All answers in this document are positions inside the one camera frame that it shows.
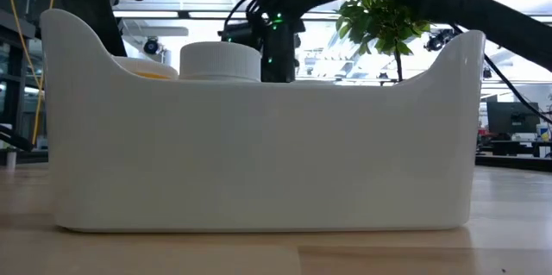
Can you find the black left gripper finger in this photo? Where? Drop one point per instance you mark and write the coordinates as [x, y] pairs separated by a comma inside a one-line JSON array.
[[103, 33]]

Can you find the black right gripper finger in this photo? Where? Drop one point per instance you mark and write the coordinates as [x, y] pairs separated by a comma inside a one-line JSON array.
[[279, 66]]

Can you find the orange pill bottle white cap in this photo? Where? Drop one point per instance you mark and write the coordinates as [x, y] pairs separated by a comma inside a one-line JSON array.
[[144, 67]]

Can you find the white plastic basket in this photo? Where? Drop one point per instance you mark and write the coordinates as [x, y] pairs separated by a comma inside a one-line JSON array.
[[259, 154]]

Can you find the green leafy plant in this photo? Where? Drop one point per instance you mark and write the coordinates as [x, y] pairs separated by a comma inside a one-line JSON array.
[[379, 20]]

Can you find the small white cylinder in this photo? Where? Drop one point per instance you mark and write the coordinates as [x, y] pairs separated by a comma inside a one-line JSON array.
[[10, 159]]

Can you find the black computer monitor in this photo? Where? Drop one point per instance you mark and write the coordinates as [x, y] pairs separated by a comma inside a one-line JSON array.
[[512, 117]]

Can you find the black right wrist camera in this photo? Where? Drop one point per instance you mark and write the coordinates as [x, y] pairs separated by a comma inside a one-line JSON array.
[[239, 33]]

